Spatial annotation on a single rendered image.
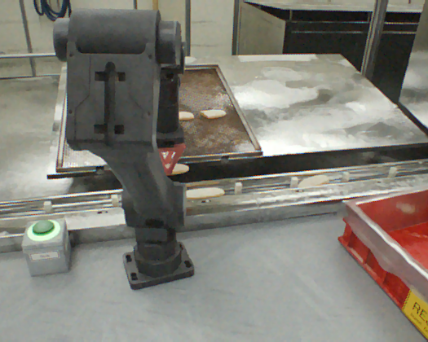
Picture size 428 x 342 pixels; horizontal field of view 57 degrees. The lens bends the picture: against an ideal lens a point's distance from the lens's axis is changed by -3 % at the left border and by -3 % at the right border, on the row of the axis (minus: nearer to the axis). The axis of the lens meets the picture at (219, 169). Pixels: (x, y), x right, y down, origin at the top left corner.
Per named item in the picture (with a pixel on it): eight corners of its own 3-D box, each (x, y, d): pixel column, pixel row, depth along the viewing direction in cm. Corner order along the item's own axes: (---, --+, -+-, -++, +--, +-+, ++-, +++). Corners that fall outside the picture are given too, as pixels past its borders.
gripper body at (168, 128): (177, 124, 87) (177, 91, 83) (185, 145, 79) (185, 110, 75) (147, 126, 86) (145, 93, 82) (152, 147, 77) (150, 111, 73)
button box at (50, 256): (29, 291, 73) (16, 246, 67) (35, 262, 79) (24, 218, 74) (75, 286, 75) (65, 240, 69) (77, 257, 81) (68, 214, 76)
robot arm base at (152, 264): (131, 291, 70) (196, 275, 74) (127, 256, 66) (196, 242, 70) (122, 259, 77) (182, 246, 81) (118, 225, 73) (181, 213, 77)
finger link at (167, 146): (179, 161, 89) (179, 122, 85) (185, 177, 83) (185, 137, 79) (149, 164, 88) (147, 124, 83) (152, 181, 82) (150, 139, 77)
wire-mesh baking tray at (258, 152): (55, 173, 91) (55, 168, 90) (68, 73, 127) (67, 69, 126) (262, 155, 102) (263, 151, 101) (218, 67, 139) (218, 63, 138)
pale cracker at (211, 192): (182, 201, 89) (182, 198, 88) (179, 192, 92) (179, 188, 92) (226, 197, 91) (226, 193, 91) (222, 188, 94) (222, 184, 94)
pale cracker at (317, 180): (305, 192, 94) (306, 188, 94) (293, 185, 97) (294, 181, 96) (333, 181, 99) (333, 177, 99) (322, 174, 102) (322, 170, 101)
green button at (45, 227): (31, 241, 69) (29, 234, 69) (34, 227, 73) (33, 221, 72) (55, 238, 70) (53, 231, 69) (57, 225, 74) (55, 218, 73)
